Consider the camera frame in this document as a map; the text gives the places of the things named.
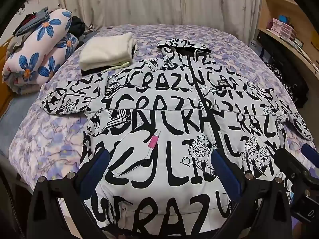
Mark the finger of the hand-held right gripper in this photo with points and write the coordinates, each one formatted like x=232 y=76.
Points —
x=310 y=154
x=291 y=165

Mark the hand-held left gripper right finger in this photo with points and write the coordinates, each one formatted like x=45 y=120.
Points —
x=224 y=171

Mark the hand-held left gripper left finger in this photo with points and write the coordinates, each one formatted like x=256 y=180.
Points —
x=97 y=163

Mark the white black-lettered jacket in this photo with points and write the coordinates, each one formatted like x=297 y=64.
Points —
x=159 y=119

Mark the grey clothes pile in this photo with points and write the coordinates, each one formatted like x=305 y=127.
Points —
x=30 y=22

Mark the purple floral bedspread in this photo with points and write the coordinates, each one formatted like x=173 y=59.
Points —
x=54 y=134

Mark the black folded garment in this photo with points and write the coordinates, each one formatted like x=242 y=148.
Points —
x=94 y=71

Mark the light green folded garment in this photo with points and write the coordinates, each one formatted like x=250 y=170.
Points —
x=122 y=65

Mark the cream folded garment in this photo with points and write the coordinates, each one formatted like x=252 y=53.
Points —
x=104 y=49

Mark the white cardboard box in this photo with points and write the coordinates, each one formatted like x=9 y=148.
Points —
x=256 y=46

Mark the blue-flowered folded quilt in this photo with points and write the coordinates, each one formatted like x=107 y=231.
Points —
x=37 y=54

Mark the stack of pink boxes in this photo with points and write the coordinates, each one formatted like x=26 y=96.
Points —
x=284 y=28

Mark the black cloth bundle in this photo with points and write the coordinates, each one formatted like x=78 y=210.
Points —
x=78 y=27

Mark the wooden shelf unit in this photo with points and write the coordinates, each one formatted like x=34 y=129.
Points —
x=274 y=5

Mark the cream curtain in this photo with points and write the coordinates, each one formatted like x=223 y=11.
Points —
x=154 y=2

